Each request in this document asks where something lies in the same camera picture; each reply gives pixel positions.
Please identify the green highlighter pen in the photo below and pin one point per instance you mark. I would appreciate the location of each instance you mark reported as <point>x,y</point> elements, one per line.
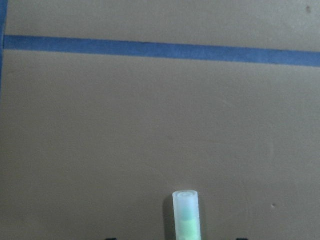
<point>186,215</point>

